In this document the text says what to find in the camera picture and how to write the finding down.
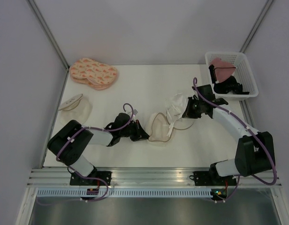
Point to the white plastic basket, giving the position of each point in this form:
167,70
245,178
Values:
243,73

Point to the pink patterned laundry bag stack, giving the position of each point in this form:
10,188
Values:
92,73

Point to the white round mesh laundry bag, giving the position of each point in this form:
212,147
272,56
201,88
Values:
159,130

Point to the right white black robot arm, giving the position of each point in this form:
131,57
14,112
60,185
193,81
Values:
255,150

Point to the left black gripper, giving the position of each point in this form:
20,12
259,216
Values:
140,133

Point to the pink bra in basket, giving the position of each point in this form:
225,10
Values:
221,70

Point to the black bra in basket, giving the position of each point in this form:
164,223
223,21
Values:
230,85

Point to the aluminium mounting rail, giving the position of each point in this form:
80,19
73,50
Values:
59,177

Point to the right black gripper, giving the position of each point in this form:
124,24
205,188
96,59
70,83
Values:
188,113

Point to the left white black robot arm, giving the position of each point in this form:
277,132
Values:
70,142

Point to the white slotted cable duct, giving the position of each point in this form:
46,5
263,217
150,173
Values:
126,192

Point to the white bra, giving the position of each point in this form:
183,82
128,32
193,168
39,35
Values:
175,108

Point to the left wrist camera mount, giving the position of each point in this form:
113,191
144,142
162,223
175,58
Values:
135,112

